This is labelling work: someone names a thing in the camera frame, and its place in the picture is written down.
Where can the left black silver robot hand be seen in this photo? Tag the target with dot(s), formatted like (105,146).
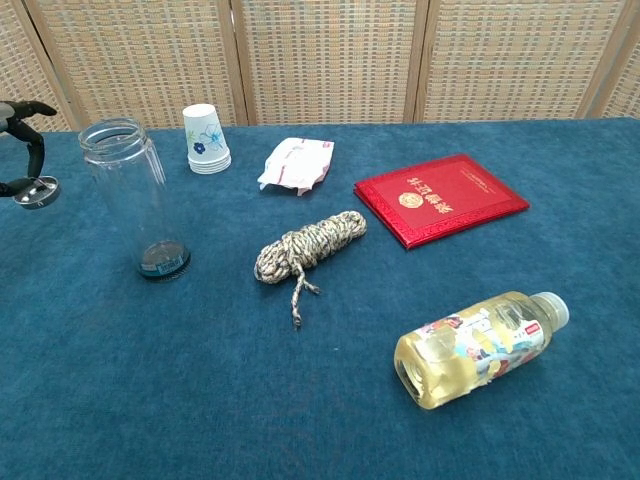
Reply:
(34,150)

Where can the shiny round metal bowl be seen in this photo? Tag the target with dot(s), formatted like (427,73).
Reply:
(40,195)

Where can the clear glass jar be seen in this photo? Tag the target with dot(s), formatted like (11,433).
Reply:
(135,200)

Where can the woven rattan screen panel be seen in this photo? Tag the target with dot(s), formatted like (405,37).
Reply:
(625,90)
(140,60)
(520,60)
(20,60)
(330,60)

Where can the stacked floral paper cups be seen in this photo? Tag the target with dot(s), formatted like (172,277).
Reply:
(205,145)

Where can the white snack packet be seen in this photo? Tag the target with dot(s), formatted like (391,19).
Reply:
(295,165)

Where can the blue table cloth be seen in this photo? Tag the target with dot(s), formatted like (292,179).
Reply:
(200,390)

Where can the red certificate booklet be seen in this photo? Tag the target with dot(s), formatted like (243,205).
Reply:
(440,200)

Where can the yellow drink plastic bottle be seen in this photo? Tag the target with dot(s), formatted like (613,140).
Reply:
(475,350)

